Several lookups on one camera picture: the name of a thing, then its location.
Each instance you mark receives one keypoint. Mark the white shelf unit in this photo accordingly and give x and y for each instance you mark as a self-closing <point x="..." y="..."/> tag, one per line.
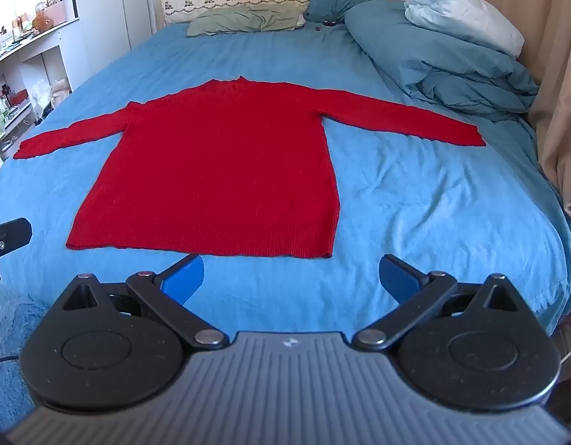
<point x="44" y="55"/>

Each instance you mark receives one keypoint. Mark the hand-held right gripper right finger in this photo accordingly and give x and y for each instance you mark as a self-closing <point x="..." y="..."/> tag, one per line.
<point x="395" y="280"/>

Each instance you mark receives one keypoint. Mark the blue bed sheet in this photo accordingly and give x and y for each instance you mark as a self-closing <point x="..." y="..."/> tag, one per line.
<point x="415" y="194"/>

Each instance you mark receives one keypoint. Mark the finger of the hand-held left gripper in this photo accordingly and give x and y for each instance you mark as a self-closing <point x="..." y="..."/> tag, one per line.
<point x="14" y="234"/>

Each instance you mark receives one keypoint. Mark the red box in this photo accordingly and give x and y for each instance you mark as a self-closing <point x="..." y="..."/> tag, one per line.
<point x="19" y="97"/>

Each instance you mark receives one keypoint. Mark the white wardrobe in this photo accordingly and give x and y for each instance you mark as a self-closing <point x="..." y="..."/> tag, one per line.
<point x="109" y="9"/>

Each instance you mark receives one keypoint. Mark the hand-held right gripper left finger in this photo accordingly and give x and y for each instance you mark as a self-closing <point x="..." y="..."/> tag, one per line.
<point x="188" y="280"/>

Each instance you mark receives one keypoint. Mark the beige curtain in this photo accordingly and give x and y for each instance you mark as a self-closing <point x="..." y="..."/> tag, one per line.
<point x="549" y="55"/>

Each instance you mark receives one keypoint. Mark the green pillow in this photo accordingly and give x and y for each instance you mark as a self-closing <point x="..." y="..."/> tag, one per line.
<point x="243" y="21"/>

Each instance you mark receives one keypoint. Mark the blue fluffy rug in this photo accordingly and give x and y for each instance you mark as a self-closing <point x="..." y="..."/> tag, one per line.
<point x="7" y="333"/>

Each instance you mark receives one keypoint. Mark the teal duvet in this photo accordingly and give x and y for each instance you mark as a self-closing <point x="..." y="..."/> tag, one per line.
<point x="429" y="55"/>

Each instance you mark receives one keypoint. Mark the white pillow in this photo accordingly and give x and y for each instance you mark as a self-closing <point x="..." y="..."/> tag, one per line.
<point x="466" y="14"/>

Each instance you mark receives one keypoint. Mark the red knit sweater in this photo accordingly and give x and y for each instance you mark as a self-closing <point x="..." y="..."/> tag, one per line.
<point x="211" y="162"/>

